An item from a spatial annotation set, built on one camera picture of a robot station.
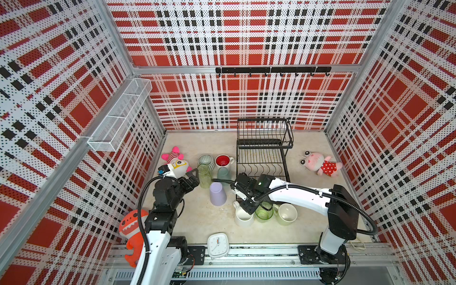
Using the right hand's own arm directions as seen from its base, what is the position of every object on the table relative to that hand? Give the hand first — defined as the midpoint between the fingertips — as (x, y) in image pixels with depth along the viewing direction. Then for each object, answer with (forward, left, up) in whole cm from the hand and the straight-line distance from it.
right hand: (251, 206), depth 80 cm
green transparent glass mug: (0, -7, -8) cm, 10 cm away
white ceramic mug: (-6, +4, 0) cm, 7 cm away
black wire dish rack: (+39, -9, -5) cm, 40 cm away
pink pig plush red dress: (+25, -37, -1) cm, 45 cm away
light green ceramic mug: (-1, -17, -7) cm, 18 cm away
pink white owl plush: (+22, +38, -1) cm, 44 cm away
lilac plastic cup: (+4, +15, +2) cm, 16 cm away
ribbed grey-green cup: (+30, +25, -6) cm, 40 cm away
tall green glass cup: (+16, +23, 0) cm, 28 cm away
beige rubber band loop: (-16, -46, -7) cm, 49 cm away
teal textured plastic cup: (+18, +14, -1) cm, 23 cm away
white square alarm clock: (-15, +15, -5) cm, 22 cm away
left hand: (+10, +25, +12) cm, 30 cm away
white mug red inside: (+28, +14, -4) cm, 32 cm away
